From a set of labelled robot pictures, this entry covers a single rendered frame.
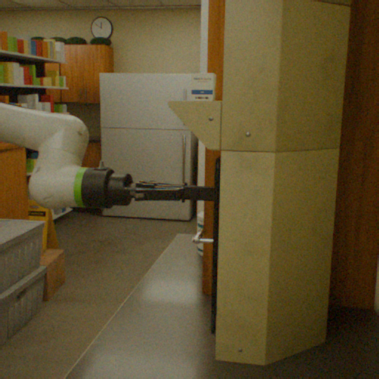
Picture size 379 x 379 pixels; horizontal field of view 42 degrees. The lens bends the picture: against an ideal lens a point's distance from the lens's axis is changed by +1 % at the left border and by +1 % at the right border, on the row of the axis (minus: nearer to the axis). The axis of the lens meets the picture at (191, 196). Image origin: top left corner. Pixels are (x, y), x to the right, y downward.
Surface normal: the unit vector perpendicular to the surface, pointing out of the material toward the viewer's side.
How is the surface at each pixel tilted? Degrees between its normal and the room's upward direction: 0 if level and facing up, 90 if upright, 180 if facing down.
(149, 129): 90
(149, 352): 0
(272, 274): 90
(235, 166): 90
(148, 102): 90
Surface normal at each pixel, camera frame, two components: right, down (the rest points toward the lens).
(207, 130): -0.18, 0.18
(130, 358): 0.02, -0.98
